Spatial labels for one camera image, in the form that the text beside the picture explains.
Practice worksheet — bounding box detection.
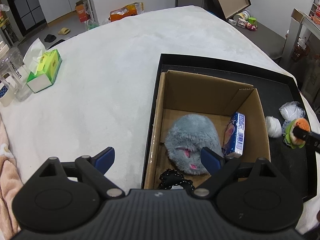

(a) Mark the burger plush toy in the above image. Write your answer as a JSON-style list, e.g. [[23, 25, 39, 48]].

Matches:
[[283, 118, 311, 149]]

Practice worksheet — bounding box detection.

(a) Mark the blue tissue pack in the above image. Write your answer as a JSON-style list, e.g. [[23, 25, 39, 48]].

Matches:
[[222, 112, 245, 158]]

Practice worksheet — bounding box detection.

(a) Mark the clear plastic filling bag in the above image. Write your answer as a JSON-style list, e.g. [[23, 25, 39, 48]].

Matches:
[[279, 101, 305, 134]]

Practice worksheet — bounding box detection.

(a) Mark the white wad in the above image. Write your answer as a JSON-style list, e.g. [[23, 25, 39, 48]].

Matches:
[[265, 116, 282, 138]]

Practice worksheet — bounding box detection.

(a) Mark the grey plush mouse toy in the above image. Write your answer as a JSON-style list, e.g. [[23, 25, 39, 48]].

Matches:
[[164, 114, 222, 176]]

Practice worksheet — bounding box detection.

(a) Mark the black lace pouch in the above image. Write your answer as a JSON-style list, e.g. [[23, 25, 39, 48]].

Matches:
[[158, 169, 195, 192]]

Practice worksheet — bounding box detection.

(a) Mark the brown cardboard box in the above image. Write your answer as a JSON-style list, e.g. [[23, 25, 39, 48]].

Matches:
[[143, 70, 271, 189]]

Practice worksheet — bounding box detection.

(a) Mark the black shallow tray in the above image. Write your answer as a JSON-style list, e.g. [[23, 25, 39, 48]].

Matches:
[[142, 54, 318, 201]]

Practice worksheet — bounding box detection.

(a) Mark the pink blanket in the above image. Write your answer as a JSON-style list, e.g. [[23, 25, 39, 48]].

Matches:
[[0, 120, 23, 239]]

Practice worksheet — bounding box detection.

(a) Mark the white tape roll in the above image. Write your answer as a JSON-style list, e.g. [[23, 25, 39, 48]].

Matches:
[[0, 85, 15, 107]]

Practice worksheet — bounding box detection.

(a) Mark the green tissue box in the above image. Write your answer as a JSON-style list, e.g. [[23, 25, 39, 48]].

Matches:
[[23, 38, 62, 93]]

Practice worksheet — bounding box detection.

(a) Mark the grey desk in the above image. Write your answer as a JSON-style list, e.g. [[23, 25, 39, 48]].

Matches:
[[280, 8, 319, 67]]

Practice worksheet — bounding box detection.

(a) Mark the clear water jar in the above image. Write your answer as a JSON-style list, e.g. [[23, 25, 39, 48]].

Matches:
[[1, 42, 32, 102]]

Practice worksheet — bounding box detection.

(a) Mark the toys pile on bench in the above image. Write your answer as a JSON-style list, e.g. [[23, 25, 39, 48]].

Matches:
[[227, 9, 258, 31]]

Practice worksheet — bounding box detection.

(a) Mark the yellow slipper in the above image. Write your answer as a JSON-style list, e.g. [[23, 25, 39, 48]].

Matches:
[[58, 28, 71, 35]]

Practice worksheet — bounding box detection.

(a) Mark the orange cardboard box on floor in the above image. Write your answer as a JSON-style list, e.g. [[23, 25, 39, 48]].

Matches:
[[75, 0, 91, 23]]

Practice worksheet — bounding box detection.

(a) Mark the orange shopping bag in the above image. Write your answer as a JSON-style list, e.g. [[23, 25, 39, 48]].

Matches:
[[109, 2, 144, 22]]

